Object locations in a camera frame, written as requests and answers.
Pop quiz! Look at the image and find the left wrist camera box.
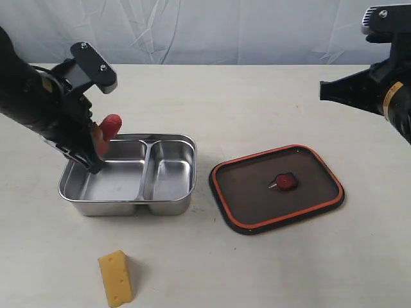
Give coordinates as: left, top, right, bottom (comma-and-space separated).
69, 42, 118, 94

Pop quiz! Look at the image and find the red sausage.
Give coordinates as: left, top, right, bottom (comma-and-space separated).
98, 114, 123, 157

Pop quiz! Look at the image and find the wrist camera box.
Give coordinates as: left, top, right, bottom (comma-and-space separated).
361, 3, 410, 35
69, 42, 118, 94

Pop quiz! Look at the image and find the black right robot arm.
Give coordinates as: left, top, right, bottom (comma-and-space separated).
319, 33, 410, 142

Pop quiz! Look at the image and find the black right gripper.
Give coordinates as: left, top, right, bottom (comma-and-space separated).
319, 33, 410, 114

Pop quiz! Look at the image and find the dark translucent lunch box lid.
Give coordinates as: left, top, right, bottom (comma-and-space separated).
209, 144, 345, 235

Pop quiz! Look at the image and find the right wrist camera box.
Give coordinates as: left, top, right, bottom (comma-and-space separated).
361, 3, 410, 35

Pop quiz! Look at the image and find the blue-grey backdrop cloth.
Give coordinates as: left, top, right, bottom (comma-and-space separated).
0, 0, 411, 66

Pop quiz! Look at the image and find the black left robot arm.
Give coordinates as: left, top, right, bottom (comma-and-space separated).
1, 30, 117, 174

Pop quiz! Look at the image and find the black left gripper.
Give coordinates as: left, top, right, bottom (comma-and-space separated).
30, 59, 105, 175

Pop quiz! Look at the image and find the yellow cheese wedge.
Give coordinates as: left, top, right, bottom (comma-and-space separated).
98, 250, 134, 307

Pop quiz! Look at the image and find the steel two-compartment lunch box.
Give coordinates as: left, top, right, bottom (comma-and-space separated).
58, 133, 197, 216

